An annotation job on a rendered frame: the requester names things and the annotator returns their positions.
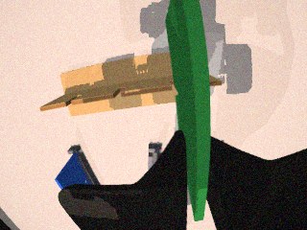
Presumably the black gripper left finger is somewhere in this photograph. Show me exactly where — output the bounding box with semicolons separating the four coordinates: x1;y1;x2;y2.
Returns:
58;130;188;230

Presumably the green notched board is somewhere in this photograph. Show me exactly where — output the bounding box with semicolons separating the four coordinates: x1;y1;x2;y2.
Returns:
165;0;211;222

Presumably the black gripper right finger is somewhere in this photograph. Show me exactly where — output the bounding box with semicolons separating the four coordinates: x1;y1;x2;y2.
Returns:
207;135;307;230

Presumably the tan slotted board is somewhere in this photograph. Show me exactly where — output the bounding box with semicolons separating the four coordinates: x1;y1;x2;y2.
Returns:
39;53;177;116

